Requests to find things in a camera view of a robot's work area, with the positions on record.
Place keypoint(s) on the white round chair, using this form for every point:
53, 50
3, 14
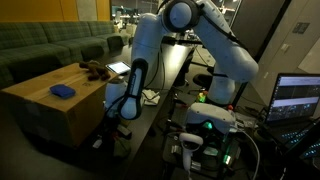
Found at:
130, 29

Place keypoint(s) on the white cloth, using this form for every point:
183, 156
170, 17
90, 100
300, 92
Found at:
151, 97

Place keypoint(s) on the white wall board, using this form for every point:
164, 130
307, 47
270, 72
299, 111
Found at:
313, 60

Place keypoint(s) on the small red knob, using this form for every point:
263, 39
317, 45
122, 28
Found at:
230, 107

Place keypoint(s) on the black laptop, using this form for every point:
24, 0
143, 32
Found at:
293, 96

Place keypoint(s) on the green plush piece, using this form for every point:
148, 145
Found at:
122, 147

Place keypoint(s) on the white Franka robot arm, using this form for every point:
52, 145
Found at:
230, 56

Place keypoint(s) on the large cardboard box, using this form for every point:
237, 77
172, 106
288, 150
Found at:
50, 100

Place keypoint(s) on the green plaid sofa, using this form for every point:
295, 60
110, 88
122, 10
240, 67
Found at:
30, 43

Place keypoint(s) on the dark office chair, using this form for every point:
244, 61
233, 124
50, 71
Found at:
201, 80

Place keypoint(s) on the blue sponge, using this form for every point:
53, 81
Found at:
62, 91

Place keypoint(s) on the white wall switch plate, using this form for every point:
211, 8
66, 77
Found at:
285, 46

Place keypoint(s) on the small green-lit device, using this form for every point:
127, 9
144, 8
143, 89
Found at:
202, 97

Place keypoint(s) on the white VR controller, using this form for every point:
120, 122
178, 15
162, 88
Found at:
190, 140

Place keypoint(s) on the brown plush toy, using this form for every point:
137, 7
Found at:
95, 70

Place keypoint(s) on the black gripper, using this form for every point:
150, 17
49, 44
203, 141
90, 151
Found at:
112, 120

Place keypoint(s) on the tablet with lit screen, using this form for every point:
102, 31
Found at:
119, 67

